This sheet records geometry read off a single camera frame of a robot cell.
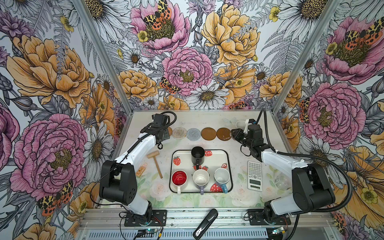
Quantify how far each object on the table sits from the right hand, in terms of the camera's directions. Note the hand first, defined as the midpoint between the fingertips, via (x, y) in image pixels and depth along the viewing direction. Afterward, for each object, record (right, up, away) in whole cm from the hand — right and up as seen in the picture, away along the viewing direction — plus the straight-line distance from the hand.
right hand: (231, 134), depth 90 cm
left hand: (-42, -2, -1) cm, 42 cm away
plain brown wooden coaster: (-12, -1, +18) cm, 21 cm away
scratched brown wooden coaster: (-2, -1, +16) cm, 16 cm away
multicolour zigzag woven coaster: (-33, 0, +18) cm, 38 cm away
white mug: (+8, +6, +9) cm, 14 cm away
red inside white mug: (-31, -24, -5) cm, 39 cm away
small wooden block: (-53, -21, -1) cm, 57 cm away
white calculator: (+12, -26, -5) cm, 29 cm away
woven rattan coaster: (-40, +1, +18) cm, 44 cm away
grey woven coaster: (-23, -1, +18) cm, 29 cm away
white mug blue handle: (-6, -23, -5) cm, 24 cm away
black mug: (-20, -11, +2) cm, 23 cm away
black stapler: (-17, -40, -21) cm, 48 cm away
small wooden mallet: (-48, -13, +6) cm, 51 cm away
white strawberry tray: (-10, -16, +4) cm, 19 cm away
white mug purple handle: (-18, -24, -3) cm, 31 cm away
